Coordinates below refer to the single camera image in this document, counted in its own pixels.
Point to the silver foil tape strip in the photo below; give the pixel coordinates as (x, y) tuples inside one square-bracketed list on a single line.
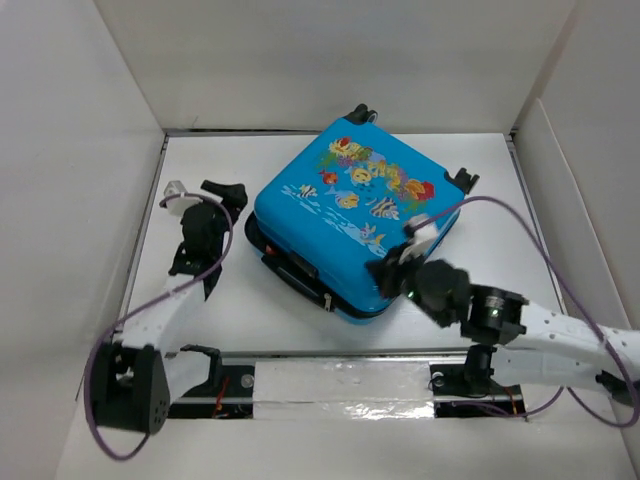
[(336, 389)]

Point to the blue hard-shell suitcase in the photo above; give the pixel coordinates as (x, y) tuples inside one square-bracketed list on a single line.
[(343, 201)]

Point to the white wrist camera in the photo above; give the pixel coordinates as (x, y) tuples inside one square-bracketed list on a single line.
[(421, 235), (176, 200)]

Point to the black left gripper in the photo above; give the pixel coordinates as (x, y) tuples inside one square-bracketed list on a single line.
[(231, 197)]

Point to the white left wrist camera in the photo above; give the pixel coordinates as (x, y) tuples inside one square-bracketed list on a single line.
[(176, 200)]

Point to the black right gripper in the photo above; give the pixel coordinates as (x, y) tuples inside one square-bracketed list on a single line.
[(388, 268)]

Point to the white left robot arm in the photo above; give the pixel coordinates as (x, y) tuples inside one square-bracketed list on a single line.
[(140, 369)]

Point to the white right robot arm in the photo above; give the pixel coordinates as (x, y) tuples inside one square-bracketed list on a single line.
[(513, 338)]

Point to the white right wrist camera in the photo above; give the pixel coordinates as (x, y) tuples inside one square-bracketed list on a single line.
[(421, 235)]

